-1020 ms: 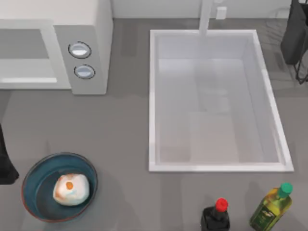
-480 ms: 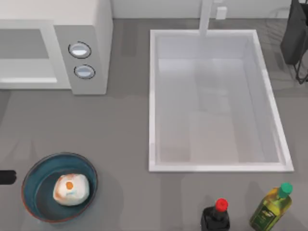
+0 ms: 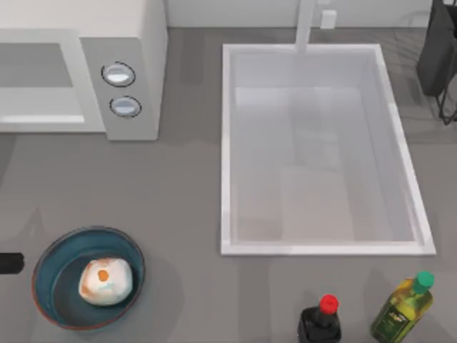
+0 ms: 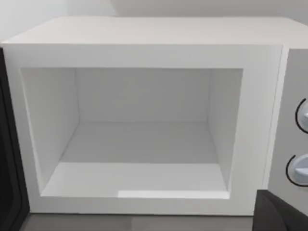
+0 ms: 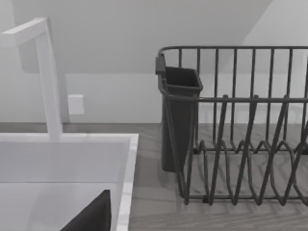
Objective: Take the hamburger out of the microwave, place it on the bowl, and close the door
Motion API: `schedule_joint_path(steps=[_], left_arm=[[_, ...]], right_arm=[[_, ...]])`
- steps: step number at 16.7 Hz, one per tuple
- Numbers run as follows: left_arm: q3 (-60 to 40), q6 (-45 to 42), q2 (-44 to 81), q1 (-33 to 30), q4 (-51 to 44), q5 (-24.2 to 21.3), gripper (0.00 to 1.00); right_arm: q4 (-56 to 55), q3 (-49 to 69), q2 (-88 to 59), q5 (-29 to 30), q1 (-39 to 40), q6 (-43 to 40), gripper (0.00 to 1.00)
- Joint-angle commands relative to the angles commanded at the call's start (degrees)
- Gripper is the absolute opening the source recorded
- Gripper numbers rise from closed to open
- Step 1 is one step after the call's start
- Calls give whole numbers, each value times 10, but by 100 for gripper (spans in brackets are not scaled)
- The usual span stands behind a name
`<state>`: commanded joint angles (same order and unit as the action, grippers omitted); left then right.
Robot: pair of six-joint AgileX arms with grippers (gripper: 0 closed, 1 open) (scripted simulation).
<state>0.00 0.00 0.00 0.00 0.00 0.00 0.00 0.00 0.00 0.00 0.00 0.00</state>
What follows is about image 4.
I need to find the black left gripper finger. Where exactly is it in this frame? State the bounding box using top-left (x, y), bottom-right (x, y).
top-left (252, 189), bottom-right (308, 231)

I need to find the pale blue microwave knob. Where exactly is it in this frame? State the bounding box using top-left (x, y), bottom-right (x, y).
top-left (295, 98), bottom-right (308, 134)
top-left (285, 154), bottom-right (308, 187)

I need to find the pale microwave oven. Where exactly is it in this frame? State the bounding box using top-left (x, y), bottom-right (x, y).
top-left (0, 15), bottom-right (308, 217)

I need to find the black microwave door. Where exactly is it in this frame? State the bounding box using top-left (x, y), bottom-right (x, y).
top-left (0, 47), bottom-right (31, 231)

